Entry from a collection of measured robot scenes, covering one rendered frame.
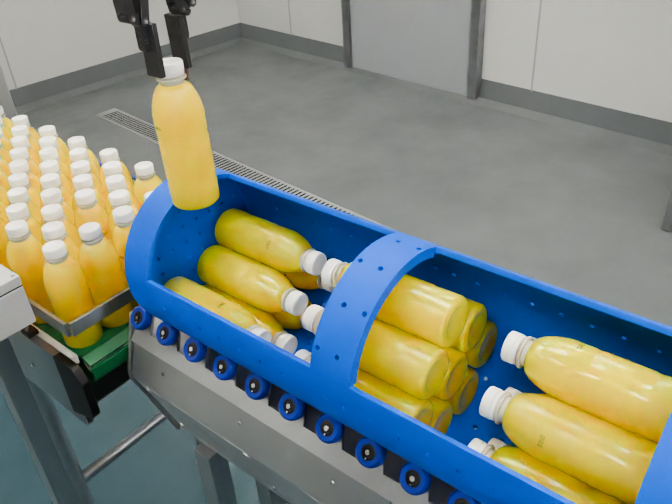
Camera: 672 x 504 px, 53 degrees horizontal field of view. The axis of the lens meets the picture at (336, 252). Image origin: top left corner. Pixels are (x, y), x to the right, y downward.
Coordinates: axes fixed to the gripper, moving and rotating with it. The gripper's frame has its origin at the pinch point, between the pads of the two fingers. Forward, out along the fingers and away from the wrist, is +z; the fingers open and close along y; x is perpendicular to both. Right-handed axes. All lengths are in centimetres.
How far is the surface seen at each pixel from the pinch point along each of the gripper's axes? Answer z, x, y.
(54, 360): 59, 30, -17
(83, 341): 56, 26, -12
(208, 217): 34.5, 10.7, 9.8
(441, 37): 107, 165, 346
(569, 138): 146, 58, 318
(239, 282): 38.9, -3.5, 2.8
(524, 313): 37, -46, 19
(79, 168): 36, 53, 11
